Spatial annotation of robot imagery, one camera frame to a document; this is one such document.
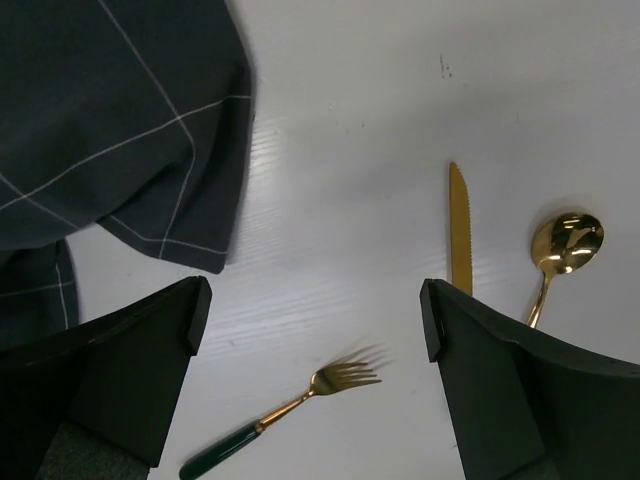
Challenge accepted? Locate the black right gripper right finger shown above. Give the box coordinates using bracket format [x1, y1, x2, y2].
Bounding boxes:
[420, 279, 639, 479]

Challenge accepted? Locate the dark checked cloth placemat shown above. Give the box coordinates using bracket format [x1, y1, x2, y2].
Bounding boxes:
[1, 1, 253, 349]

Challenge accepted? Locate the gold spoon green handle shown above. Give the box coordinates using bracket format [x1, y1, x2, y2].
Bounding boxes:
[526, 212, 605, 329]

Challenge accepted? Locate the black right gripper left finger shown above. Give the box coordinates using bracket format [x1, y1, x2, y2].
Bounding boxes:
[1, 276, 212, 479]

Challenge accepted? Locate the gold knife green handle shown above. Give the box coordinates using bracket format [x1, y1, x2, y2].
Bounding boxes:
[449, 162, 473, 296]

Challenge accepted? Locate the gold fork green handle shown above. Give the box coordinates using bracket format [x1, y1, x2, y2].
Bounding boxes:
[178, 361, 382, 480]

